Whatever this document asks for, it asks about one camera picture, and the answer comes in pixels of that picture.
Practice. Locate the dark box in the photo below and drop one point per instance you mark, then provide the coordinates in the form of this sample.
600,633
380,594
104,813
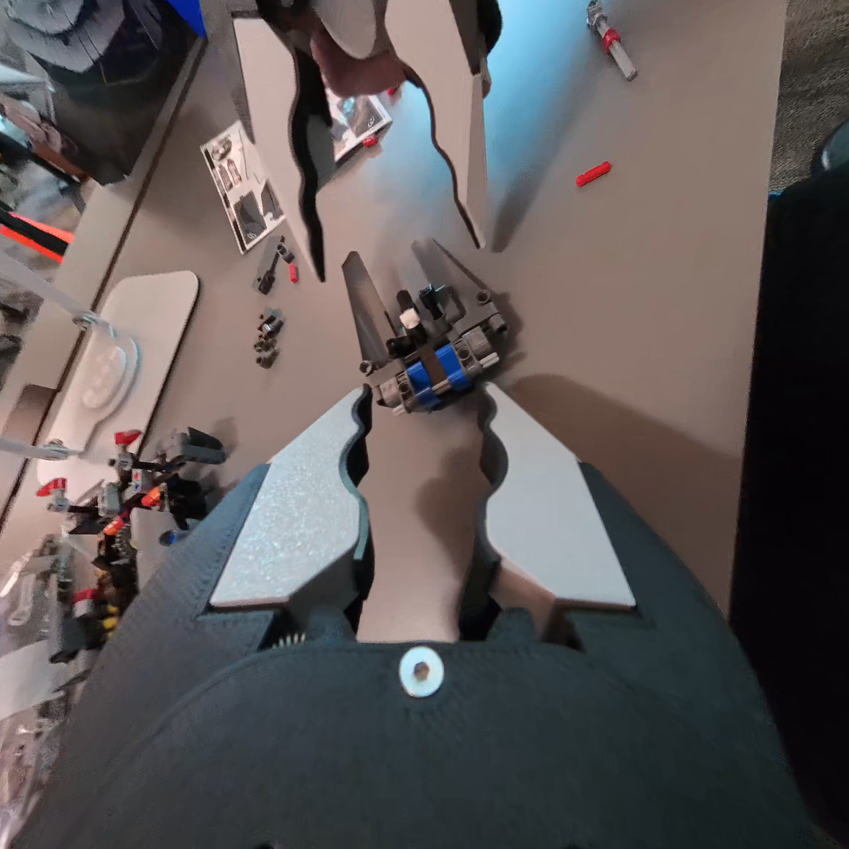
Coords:
132,113

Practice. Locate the clear bags of lego parts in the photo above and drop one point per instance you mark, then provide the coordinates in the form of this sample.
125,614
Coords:
26,696

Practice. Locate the dark teal office chair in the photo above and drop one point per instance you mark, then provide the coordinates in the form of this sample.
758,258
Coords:
836,149

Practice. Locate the lego sticker sheet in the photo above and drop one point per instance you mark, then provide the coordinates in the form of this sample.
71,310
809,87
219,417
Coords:
239,186

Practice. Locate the black orange striped box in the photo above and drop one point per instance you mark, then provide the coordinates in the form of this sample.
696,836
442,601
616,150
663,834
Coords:
33,235

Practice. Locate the grey blue lego subassembly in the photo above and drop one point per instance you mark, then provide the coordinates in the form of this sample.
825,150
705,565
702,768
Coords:
424,378

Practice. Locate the dark grey lego slope piece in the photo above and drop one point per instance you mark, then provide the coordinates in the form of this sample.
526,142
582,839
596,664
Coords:
267,268

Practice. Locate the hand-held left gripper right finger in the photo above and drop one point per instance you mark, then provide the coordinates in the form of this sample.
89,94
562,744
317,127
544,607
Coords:
557,530

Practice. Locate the dark grey lego connector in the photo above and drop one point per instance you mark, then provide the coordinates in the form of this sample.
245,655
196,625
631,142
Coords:
266,359
267,341

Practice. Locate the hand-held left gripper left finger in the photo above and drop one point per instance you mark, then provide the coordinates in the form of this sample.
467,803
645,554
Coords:
292,524

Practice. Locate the small black lego connector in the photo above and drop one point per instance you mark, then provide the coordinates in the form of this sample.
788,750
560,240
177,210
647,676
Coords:
286,252

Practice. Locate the large grey black lego model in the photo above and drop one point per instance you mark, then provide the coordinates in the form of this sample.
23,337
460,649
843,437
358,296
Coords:
179,491

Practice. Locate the silver flat lamp base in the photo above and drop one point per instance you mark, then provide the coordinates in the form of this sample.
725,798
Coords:
152,312

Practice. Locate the grey red lego rod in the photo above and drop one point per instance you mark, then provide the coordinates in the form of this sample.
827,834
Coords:
613,43

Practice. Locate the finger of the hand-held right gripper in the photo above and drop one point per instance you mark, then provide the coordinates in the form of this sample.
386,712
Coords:
272,113
457,99

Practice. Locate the red lego axle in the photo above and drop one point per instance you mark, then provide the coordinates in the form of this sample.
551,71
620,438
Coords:
593,174

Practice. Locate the person's right hand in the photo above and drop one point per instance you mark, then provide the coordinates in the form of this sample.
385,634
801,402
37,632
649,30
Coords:
361,76

